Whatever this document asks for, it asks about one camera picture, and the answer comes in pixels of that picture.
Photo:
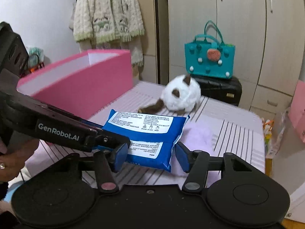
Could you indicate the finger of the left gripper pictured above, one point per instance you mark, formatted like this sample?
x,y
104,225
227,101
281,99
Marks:
x,y
109,140

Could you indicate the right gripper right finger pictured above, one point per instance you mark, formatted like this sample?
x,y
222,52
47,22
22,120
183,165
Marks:
x,y
195,164

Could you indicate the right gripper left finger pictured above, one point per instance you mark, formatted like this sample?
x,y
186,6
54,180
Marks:
x,y
107,162

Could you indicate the blue wet wipes pack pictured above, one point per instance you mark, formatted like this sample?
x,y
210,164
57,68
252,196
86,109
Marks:
x,y
152,137

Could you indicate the lilac fluffy soft item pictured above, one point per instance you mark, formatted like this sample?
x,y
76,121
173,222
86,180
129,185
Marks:
x,y
197,136

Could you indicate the person's left hand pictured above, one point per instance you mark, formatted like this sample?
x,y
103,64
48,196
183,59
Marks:
x,y
15,161

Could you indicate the brown woven basket bag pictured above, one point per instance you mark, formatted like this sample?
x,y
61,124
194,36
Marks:
x,y
35,60

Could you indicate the pink storage box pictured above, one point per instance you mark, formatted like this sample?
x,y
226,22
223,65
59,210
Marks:
x,y
83,83

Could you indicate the white brown plush cat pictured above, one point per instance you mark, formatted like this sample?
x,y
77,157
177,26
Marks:
x,y
181,95

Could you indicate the black suitcase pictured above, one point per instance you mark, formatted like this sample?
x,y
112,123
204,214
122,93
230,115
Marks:
x,y
224,90

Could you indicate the teal felt handbag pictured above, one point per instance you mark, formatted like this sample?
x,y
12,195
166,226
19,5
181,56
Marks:
x,y
208,55

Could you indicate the pink paper shopping bag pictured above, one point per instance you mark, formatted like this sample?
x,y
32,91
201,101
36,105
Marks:
x,y
297,109

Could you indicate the cream knit cardigan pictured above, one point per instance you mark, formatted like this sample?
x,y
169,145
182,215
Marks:
x,y
109,24

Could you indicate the white wardrobe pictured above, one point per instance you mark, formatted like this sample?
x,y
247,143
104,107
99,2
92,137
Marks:
x,y
269,40

